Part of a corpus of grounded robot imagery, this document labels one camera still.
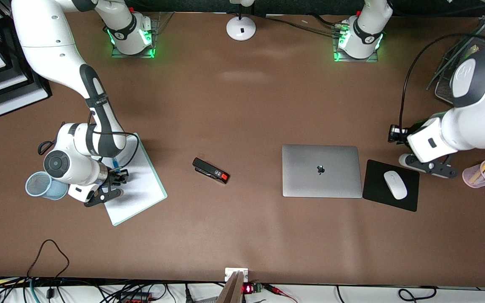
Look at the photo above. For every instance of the black mouse pad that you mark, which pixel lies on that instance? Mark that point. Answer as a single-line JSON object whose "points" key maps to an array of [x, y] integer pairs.
{"points": [[377, 189]]}

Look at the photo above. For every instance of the black and red stapler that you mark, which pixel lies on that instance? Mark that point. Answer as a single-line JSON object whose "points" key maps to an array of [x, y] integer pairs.
{"points": [[209, 169]]}

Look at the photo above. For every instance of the white square box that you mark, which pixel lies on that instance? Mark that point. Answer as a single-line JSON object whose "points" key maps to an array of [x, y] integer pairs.
{"points": [[236, 271]]}

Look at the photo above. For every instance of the white round lamp base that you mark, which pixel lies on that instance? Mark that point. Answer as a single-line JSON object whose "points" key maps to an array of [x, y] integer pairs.
{"points": [[241, 28]]}

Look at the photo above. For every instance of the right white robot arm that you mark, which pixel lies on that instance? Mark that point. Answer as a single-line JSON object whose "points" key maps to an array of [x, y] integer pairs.
{"points": [[57, 42]]}

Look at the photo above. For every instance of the black stacked document tray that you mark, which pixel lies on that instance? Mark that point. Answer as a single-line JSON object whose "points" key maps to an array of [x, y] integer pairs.
{"points": [[11, 86]]}

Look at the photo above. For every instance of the beige pencil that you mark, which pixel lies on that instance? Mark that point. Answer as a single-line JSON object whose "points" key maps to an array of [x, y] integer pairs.
{"points": [[480, 170]]}

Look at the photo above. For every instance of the grey mounting post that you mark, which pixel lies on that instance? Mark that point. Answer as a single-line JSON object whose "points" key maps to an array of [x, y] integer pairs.
{"points": [[230, 290]]}

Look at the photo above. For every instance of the blue mesh pen cup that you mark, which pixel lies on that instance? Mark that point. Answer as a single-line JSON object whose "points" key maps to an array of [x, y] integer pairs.
{"points": [[36, 185]]}

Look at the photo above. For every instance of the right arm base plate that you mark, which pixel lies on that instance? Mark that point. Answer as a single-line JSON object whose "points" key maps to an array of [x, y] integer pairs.
{"points": [[155, 29]]}

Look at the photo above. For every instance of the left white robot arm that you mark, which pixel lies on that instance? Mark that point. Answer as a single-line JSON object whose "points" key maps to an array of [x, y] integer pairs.
{"points": [[482, 118]]}

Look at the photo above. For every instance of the mint clipboard with white paper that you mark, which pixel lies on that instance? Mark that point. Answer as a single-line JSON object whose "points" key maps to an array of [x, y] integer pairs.
{"points": [[141, 195]]}

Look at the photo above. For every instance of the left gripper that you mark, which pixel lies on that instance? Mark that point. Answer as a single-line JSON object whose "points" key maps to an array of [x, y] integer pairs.
{"points": [[403, 134]]}

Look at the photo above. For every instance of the circuit board with red display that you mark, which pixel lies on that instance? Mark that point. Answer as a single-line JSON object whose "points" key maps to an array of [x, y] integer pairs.
{"points": [[253, 288]]}

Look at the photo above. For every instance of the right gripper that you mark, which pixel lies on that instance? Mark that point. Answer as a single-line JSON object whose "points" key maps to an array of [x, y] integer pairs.
{"points": [[115, 175]]}

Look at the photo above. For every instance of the silver laptop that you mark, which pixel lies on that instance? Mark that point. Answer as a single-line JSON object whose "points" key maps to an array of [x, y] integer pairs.
{"points": [[320, 181]]}

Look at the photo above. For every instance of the blue marker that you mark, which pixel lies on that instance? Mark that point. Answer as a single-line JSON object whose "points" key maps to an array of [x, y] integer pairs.
{"points": [[115, 163]]}

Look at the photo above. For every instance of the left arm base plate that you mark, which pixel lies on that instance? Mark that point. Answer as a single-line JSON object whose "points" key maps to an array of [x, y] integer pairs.
{"points": [[356, 60]]}

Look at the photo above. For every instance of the black scissors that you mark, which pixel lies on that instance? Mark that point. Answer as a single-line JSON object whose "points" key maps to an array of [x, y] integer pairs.
{"points": [[45, 147]]}

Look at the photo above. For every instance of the white computer mouse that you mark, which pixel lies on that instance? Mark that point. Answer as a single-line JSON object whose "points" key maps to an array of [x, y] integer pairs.
{"points": [[395, 185]]}

